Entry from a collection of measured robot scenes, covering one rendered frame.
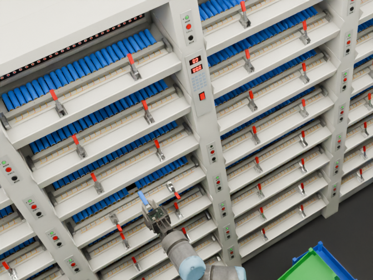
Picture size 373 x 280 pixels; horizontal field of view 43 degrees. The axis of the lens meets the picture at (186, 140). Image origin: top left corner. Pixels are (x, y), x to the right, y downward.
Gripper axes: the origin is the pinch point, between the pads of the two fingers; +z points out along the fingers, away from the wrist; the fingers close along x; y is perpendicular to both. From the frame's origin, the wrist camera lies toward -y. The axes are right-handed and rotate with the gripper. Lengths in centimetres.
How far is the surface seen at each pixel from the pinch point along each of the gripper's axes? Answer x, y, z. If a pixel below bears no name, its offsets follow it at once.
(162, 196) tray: -8.6, -8.7, 5.7
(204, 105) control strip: -34.5, 28.5, 5.0
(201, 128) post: -31.7, 18.1, 5.2
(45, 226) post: 36.4, 10.6, 6.7
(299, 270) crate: -62, -96, -20
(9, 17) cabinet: 13, 77, 32
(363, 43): -118, 12, 7
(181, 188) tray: -17.0, -9.0, 4.8
